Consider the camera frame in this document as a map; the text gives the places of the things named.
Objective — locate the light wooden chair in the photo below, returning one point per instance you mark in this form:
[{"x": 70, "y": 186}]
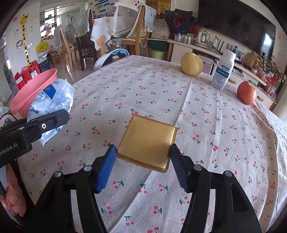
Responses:
[
  {"x": 138, "y": 33},
  {"x": 67, "y": 49}
]

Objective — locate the yellow plastic bag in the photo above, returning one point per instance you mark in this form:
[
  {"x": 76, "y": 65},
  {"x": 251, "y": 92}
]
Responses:
[{"x": 42, "y": 46}]

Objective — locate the white blue plastic bag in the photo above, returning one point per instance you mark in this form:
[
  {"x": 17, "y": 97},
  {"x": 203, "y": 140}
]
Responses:
[{"x": 56, "y": 96}]

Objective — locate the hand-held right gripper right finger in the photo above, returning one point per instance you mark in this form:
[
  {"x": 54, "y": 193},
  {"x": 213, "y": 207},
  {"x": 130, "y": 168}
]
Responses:
[{"x": 179, "y": 170}]

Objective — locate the yellow pear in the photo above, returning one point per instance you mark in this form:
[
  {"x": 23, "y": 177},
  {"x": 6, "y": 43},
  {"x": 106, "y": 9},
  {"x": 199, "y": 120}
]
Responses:
[{"x": 191, "y": 65}]

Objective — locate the pink plastic basin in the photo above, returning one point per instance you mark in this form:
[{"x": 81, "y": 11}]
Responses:
[{"x": 33, "y": 87}]

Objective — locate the pack of small bottles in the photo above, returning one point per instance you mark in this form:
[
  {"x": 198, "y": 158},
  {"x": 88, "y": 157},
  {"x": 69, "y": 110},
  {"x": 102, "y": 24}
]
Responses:
[{"x": 182, "y": 38}]

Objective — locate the orange print table cloth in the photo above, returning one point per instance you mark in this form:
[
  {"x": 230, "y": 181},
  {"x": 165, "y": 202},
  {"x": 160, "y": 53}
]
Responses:
[{"x": 101, "y": 33}]

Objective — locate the green label water bottle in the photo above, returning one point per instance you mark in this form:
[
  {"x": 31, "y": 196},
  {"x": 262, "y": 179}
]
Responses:
[{"x": 215, "y": 43}]

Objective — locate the lilac storage case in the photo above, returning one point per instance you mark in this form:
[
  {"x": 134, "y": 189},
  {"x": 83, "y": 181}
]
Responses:
[{"x": 207, "y": 65}]

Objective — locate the red gift box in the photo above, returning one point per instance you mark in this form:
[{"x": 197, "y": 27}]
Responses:
[
  {"x": 34, "y": 70},
  {"x": 21, "y": 78}
]

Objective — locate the dark blue flower bouquet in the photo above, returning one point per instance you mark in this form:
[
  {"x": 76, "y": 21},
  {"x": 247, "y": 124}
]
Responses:
[{"x": 179, "y": 21}]

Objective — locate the pale blue lace cloth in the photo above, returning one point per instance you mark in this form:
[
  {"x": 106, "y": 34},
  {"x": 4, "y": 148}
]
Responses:
[{"x": 149, "y": 18}]

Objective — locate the glass electric kettle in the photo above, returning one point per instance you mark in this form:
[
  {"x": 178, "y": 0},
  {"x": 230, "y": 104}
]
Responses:
[{"x": 203, "y": 38}]

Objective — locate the orange persimmon fruit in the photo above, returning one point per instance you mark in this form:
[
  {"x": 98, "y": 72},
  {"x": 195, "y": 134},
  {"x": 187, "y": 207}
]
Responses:
[{"x": 246, "y": 93}]

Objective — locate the colourful wall poster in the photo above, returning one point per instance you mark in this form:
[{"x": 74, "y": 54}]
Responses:
[{"x": 101, "y": 4}]

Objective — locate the cartoon print cushion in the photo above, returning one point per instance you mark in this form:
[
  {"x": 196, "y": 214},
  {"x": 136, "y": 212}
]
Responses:
[{"x": 6, "y": 119}]

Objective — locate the black television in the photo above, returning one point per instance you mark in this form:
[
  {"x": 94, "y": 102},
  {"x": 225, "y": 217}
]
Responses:
[{"x": 235, "y": 22}]

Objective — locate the dark wooden chair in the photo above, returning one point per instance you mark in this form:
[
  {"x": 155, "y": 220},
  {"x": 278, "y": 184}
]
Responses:
[{"x": 86, "y": 49}]

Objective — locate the giraffe height chart sticker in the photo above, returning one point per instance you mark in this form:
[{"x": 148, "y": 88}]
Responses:
[{"x": 23, "y": 33}]

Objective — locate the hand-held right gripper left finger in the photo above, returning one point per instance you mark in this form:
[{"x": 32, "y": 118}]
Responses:
[{"x": 105, "y": 170}]

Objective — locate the person's left hand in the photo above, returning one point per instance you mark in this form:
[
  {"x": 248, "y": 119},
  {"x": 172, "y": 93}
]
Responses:
[{"x": 14, "y": 197}]

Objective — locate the dried flower bunch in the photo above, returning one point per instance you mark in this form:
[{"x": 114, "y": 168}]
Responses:
[{"x": 273, "y": 69}]

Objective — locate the white television cabinet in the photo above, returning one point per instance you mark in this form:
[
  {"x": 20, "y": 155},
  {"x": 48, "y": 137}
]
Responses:
[{"x": 179, "y": 51}]

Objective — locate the gold foil packet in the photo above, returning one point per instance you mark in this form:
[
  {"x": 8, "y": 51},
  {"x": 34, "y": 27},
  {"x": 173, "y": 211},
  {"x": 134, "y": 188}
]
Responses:
[{"x": 148, "y": 141}]

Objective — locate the white plastic bottle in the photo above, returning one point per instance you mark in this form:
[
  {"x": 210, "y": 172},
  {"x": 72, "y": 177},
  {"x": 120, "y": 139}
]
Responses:
[{"x": 222, "y": 74}]

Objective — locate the green storage bin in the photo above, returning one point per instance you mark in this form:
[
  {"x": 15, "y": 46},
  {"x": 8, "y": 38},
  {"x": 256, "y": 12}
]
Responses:
[{"x": 158, "y": 44}]

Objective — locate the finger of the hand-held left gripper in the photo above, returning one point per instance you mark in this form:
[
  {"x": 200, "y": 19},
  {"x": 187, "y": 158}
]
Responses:
[{"x": 51, "y": 121}]

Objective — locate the yellow green trash can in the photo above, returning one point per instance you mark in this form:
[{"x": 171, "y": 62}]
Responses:
[{"x": 158, "y": 55}]

